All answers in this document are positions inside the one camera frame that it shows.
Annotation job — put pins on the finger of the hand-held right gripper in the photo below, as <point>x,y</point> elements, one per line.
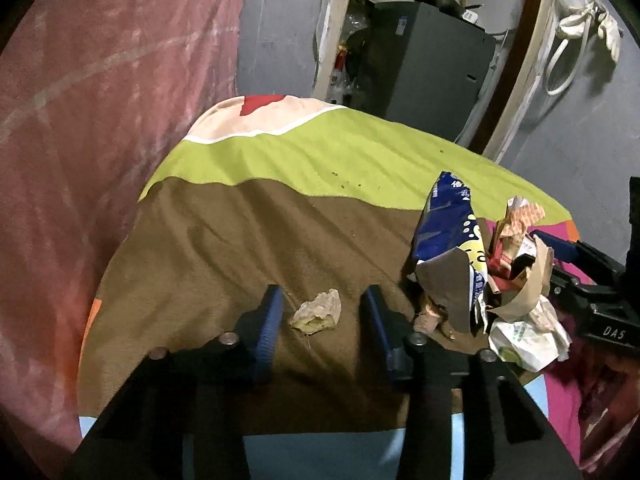
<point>567,287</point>
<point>555,246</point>

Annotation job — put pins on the orange patterned wrapper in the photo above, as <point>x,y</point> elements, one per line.
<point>522,217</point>

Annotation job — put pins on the pink cloth cover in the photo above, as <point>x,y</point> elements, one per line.
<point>100,110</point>

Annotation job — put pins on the wooden door frame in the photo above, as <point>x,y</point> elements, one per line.
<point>335,35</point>

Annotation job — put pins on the brown paper bag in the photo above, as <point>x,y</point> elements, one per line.
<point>535,280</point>

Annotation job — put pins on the brown cardboard scrap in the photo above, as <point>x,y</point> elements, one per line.
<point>445,285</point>

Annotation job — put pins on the red packet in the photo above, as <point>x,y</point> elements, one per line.
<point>502,261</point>

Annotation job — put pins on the tan paper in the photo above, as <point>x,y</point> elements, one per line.
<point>315,312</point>

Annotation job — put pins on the white plastic wrapper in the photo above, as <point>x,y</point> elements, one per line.
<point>525,340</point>

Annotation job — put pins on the colourful patchwork blanket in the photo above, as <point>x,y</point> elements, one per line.
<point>250,240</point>

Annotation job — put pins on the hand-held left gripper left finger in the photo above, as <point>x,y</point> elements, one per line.
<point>270,320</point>

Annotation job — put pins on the grey metal cabinet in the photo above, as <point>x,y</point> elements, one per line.
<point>425,70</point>

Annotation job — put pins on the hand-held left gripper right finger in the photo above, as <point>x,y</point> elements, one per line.
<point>377,320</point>

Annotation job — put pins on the white gloves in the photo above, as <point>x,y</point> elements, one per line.
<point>610,35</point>

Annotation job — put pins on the blue snack bag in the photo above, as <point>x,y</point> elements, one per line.
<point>445,220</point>

